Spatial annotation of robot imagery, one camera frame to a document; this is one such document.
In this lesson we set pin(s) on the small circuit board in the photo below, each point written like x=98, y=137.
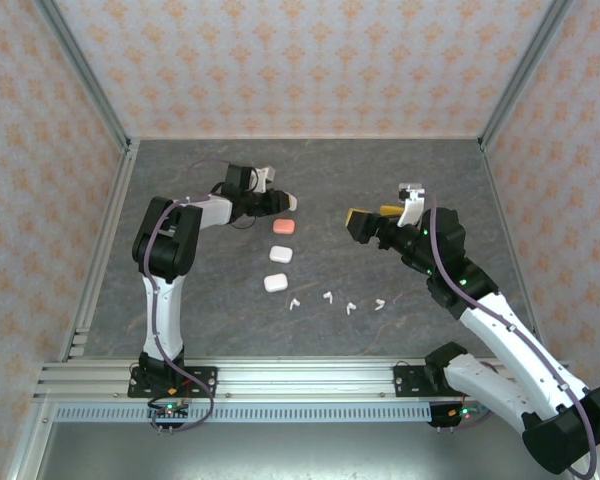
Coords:
x=170, y=409
x=462, y=414

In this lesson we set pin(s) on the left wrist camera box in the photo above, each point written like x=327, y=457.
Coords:
x=261, y=180

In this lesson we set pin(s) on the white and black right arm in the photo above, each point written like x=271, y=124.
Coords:
x=510, y=345

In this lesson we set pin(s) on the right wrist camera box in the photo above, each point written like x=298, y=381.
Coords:
x=411, y=210

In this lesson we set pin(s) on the pink earbud charging case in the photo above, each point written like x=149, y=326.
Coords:
x=284, y=226

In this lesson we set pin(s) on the white earbud charging case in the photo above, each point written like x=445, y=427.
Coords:
x=275, y=283
x=281, y=254

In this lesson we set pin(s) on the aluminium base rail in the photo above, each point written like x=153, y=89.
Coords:
x=305, y=380

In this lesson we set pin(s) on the aluminium corner post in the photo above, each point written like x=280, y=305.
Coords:
x=522, y=75
x=88, y=75

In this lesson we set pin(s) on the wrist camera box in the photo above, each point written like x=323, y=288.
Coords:
x=261, y=180
x=411, y=210

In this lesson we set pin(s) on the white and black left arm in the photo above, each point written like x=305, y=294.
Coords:
x=162, y=320

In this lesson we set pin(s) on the aluminium table side rail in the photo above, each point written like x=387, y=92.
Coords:
x=102, y=250
x=509, y=240

